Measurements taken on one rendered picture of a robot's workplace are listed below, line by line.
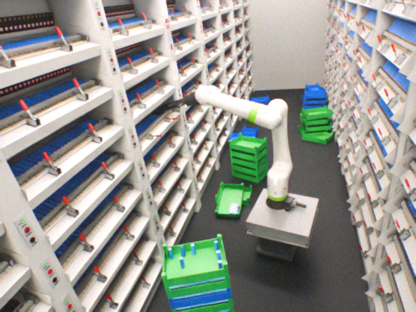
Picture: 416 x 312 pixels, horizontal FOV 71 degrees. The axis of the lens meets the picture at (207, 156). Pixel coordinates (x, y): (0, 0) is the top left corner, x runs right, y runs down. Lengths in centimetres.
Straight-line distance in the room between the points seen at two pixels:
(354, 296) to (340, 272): 17
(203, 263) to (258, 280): 62
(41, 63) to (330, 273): 191
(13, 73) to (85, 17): 48
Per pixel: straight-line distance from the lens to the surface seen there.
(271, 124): 167
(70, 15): 149
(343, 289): 207
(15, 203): 108
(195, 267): 151
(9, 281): 116
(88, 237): 144
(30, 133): 110
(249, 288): 201
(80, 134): 140
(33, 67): 114
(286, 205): 193
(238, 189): 262
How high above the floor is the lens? 161
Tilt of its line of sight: 28 degrees down
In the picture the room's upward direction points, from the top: 8 degrees counter-clockwise
